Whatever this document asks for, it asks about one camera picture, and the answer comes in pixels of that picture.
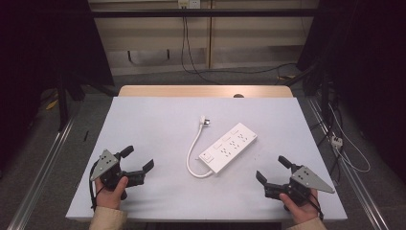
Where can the wooden table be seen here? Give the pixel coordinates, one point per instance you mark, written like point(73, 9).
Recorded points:
point(191, 91)

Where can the white power strip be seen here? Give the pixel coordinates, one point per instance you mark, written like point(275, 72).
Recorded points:
point(228, 147)

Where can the person's left hand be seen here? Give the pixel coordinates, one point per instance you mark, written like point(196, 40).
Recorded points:
point(108, 198)

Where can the black horizontal metal bar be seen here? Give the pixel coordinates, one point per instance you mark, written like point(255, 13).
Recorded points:
point(204, 13)

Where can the person's right hand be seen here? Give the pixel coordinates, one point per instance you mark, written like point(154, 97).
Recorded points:
point(303, 212)

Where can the white floor socket adapter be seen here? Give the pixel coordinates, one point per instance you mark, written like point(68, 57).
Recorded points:
point(336, 141)

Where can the white wall socket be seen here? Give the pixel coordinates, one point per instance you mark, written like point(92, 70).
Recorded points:
point(189, 3)

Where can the white power plug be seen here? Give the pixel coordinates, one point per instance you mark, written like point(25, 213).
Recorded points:
point(203, 120)

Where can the aluminium floor rail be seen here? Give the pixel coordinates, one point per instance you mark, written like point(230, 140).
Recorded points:
point(351, 179)
point(41, 172)

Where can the black curtain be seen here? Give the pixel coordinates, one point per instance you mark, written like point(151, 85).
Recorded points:
point(44, 41)
point(367, 64)

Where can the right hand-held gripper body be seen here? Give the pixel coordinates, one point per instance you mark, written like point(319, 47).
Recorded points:
point(303, 179)

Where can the small black floor item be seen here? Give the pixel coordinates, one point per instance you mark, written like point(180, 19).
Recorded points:
point(86, 135)

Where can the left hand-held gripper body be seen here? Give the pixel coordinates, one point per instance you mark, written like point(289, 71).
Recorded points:
point(107, 164)

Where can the pale grey table mat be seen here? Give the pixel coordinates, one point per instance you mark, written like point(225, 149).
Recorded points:
point(159, 134)

